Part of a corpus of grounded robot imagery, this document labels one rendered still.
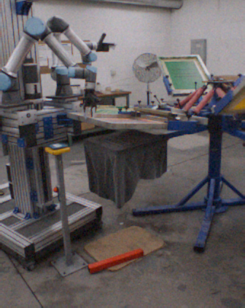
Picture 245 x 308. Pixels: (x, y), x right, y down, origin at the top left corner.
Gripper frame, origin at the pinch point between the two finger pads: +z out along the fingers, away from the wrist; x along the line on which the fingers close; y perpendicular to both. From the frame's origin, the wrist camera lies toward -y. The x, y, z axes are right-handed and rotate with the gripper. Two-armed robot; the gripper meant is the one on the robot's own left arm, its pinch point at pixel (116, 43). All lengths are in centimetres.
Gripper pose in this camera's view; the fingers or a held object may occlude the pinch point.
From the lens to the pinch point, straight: 297.8
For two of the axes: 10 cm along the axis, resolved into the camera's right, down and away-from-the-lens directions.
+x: 4.5, 3.5, -8.2
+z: 8.9, -1.4, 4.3
